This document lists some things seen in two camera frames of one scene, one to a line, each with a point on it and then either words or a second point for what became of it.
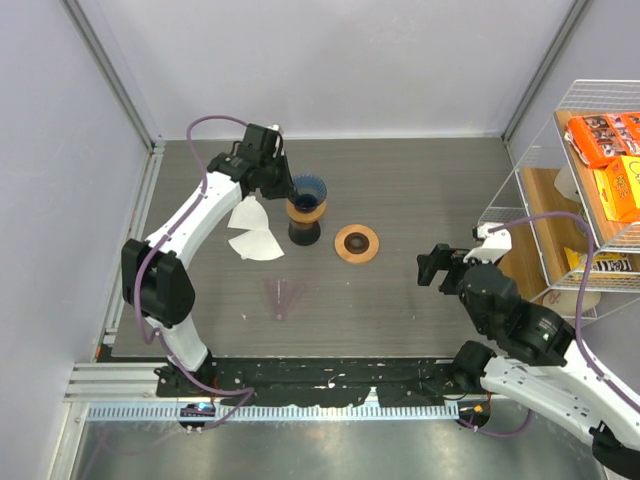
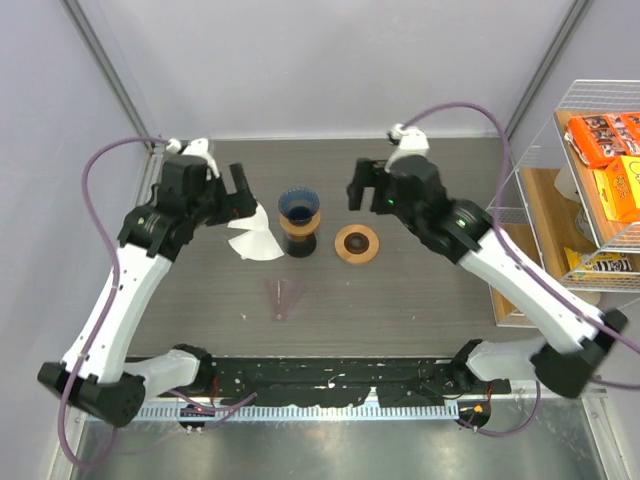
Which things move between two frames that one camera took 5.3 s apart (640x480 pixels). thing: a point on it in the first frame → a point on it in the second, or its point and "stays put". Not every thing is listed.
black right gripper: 441,257 → 367,171
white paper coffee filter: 256,244 stays put
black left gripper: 286,189 → 240,204
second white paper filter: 250,215 stays put
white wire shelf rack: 566,229 stays put
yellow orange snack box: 619,189 stays put
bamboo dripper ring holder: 307,217 → 300,230
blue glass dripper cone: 311,192 → 298,204
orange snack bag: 597,139 stays put
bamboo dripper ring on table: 356,243 stays put
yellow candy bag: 601,261 stays put
